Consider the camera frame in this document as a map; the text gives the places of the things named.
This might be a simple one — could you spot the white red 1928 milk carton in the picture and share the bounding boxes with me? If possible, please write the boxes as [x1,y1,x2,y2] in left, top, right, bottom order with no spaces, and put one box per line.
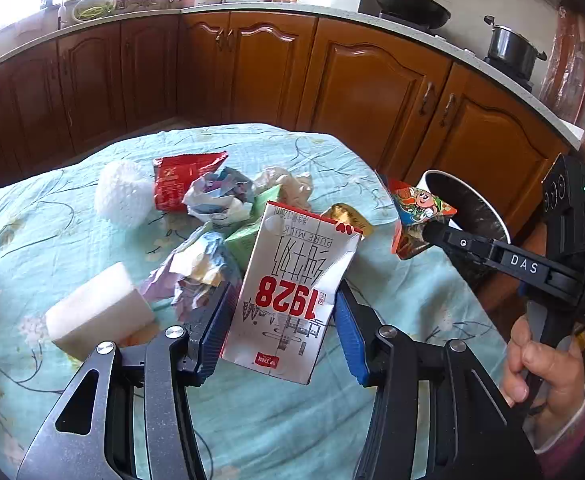
[221,200,363,385]

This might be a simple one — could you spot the cartoon orange snack bag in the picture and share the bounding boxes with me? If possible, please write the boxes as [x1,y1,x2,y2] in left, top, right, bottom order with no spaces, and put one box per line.
[385,178,457,260]

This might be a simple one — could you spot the blue white wrapper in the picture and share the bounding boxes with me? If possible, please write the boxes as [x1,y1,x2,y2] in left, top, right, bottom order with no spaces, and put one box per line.
[182,167,254,228]

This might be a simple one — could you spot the white plastic bag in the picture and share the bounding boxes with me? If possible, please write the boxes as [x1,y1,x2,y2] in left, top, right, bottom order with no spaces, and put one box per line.
[254,166,314,211]

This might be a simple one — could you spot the red snack wrapper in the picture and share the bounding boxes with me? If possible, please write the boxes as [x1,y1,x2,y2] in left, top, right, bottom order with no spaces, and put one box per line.
[152,151,228,212]

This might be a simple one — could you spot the white foam fruit net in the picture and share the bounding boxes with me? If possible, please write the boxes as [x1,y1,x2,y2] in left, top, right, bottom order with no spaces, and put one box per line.
[94,159,154,229]

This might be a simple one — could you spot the brown lower kitchen cabinets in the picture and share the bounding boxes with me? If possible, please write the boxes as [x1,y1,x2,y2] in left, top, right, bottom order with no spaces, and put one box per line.
[0,6,580,233]

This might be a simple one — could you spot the person's right hand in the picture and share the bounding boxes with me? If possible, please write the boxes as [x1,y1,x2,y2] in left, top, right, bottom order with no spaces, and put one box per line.
[501,315,585,451]

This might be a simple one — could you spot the crumpled purple wrapper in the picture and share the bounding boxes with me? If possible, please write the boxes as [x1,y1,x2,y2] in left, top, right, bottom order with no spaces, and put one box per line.
[140,222,242,322]

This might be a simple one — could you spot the green paper carton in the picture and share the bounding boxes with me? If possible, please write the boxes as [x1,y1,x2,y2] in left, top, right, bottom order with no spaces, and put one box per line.
[224,184,282,273]

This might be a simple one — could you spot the white foam block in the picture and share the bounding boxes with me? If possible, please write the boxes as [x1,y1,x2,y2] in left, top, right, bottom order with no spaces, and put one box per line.
[45,262,155,361]

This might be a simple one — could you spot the gold foil wrapper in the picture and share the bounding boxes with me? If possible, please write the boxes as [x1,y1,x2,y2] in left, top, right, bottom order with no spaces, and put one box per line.
[321,203,373,237]

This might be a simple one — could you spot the light green floral tablecloth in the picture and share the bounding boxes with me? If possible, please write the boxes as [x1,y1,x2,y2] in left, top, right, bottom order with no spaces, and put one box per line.
[0,124,506,479]

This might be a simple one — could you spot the black stock pot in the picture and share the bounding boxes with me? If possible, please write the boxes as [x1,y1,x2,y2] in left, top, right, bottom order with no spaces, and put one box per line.
[483,14,548,92]

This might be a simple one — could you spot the black wok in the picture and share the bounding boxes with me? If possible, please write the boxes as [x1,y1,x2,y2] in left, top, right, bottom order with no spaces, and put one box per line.
[376,0,452,30]

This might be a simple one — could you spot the bowl of green vegetables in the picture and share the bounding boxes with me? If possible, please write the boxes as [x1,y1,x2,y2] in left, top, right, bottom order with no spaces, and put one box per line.
[72,0,117,23]

